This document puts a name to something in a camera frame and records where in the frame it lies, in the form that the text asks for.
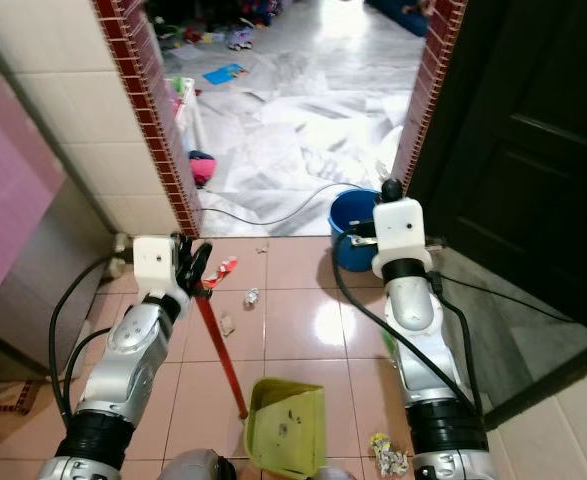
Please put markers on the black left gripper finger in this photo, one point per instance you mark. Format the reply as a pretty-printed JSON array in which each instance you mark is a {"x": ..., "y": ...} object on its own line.
[
  {"x": 185, "y": 252},
  {"x": 204, "y": 264}
]

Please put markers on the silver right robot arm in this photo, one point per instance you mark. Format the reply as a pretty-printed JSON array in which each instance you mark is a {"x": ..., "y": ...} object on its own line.
[{"x": 413, "y": 310}]

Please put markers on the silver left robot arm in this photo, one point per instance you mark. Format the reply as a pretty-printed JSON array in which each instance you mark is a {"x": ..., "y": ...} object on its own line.
[{"x": 128, "y": 350}]

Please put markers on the blue floor mat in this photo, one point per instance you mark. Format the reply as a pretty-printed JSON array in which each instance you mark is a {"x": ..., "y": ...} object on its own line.
[{"x": 403, "y": 15}]

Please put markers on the red white wrapper scrap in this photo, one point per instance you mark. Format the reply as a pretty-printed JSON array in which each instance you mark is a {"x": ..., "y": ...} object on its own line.
[{"x": 222, "y": 270}]

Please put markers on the small crumpled white scrap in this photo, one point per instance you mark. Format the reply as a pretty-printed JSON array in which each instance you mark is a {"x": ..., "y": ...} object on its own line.
[{"x": 226, "y": 324}]

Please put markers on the small crumpled foil scrap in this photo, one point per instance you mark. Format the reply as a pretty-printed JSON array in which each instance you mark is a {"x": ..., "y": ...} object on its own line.
[{"x": 251, "y": 297}]

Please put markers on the blue plastic bucket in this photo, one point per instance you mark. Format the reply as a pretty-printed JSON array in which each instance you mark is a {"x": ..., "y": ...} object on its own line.
[{"x": 348, "y": 240}]

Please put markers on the pink dark round item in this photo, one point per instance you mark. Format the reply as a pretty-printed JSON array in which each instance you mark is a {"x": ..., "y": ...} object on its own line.
[{"x": 201, "y": 168}]

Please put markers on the grey cabinet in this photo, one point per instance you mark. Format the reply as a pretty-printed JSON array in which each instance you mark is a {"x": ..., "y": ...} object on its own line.
[{"x": 63, "y": 270}]

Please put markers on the dark wooden door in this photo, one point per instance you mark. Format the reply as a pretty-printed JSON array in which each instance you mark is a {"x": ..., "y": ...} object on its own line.
[{"x": 523, "y": 140}]

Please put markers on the pink hanging cloth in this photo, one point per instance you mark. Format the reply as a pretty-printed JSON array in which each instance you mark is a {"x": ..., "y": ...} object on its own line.
[{"x": 13, "y": 190}]

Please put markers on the blue flat book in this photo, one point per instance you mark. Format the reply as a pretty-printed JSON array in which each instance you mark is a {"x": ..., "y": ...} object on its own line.
[{"x": 224, "y": 73}]

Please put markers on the grey robot leg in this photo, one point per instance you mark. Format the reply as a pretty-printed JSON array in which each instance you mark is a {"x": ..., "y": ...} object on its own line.
[{"x": 198, "y": 466}]

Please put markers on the small toy car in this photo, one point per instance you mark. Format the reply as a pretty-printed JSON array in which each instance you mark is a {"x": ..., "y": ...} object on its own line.
[{"x": 240, "y": 39}]

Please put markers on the large crumpled paper scrap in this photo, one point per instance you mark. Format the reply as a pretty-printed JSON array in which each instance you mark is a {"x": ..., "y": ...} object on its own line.
[{"x": 388, "y": 455}]

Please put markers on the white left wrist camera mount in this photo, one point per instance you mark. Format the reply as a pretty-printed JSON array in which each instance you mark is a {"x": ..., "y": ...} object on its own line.
[{"x": 155, "y": 265}]

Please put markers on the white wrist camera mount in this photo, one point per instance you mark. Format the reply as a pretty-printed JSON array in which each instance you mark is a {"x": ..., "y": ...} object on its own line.
[
  {"x": 155, "y": 265},
  {"x": 399, "y": 230}
]

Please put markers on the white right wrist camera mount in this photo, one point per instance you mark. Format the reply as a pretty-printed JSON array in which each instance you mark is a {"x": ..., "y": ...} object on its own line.
[{"x": 399, "y": 230}]

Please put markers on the white wall pipe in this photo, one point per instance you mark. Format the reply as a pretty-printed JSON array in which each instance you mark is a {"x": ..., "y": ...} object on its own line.
[{"x": 119, "y": 246}]

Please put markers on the white frame rack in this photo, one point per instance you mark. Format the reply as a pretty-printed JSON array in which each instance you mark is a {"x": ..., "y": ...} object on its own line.
[{"x": 188, "y": 110}]

